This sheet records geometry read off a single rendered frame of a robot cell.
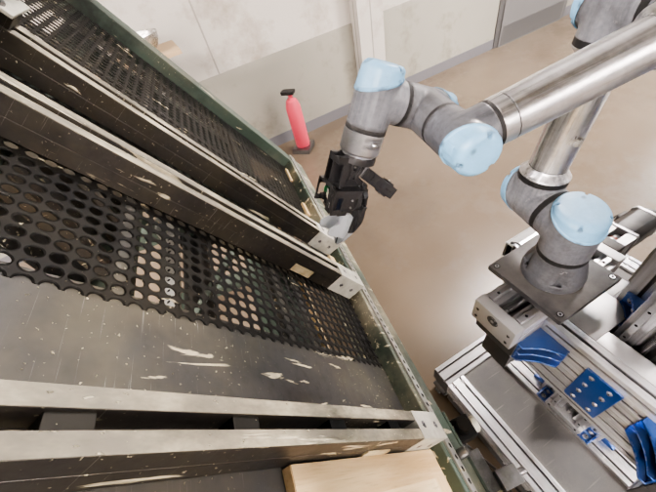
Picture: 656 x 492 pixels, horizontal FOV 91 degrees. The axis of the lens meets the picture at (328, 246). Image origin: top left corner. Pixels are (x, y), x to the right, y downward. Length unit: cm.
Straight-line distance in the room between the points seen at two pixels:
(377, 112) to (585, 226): 53
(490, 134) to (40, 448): 57
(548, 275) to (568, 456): 94
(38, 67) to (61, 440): 72
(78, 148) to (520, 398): 175
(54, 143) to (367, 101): 52
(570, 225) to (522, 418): 106
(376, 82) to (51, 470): 58
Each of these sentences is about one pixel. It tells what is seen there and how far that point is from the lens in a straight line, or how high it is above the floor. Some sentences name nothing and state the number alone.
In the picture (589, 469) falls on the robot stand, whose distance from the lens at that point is 178.
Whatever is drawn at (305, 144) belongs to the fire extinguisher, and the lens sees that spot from 364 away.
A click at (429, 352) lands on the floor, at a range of 201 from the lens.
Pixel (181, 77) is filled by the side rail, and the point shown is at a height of 144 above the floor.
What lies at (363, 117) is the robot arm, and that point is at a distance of 58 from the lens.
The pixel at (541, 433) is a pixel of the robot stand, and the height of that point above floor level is 21.
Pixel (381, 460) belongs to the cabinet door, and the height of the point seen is 110.
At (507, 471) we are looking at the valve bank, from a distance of 111.
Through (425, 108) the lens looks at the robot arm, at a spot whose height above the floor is 157.
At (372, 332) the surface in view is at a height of 89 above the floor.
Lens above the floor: 184
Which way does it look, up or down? 47 degrees down
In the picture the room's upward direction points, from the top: 16 degrees counter-clockwise
